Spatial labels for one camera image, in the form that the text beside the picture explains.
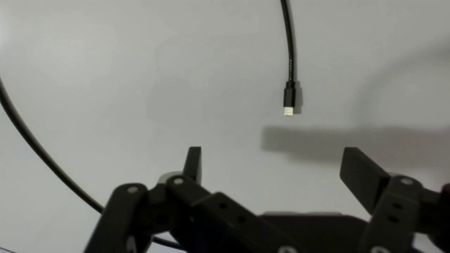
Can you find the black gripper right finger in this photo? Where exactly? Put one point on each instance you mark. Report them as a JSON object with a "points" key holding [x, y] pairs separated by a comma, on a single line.
{"points": [[400, 206]]}

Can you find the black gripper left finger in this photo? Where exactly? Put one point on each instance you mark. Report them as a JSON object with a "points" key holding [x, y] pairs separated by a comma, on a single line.
{"points": [[200, 220]]}

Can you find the white board mat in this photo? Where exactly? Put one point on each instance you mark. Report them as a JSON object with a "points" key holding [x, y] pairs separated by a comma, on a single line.
{"points": [[119, 90]]}

